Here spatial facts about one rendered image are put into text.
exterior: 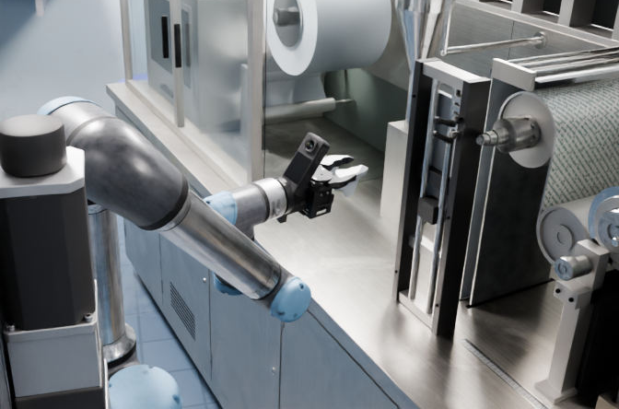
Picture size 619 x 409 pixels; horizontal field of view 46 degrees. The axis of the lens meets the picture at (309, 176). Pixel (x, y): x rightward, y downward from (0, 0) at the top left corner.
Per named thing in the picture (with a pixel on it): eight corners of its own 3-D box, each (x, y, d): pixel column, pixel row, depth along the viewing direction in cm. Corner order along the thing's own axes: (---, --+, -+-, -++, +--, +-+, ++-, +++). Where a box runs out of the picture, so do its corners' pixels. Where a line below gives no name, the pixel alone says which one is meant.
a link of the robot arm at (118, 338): (93, 448, 117) (58, 127, 95) (54, 397, 127) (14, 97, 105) (159, 414, 125) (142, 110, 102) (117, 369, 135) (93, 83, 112)
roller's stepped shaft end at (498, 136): (471, 146, 135) (473, 129, 133) (496, 141, 137) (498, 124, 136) (483, 152, 132) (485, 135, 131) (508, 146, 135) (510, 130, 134)
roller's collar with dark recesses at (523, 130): (488, 146, 139) (494, 113, 137) (512, 141, 142) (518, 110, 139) (512, 157, 134) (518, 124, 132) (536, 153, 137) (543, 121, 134)
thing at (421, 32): (367, 214, 200) (383, 3, 177) (408, 204, 206) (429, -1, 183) (396, 237, 189) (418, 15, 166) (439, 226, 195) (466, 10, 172)
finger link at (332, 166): (338, 173, 153) (309, 187, 147) (343, 147, 150) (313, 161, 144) (350, 179, 152) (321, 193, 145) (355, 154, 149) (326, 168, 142)
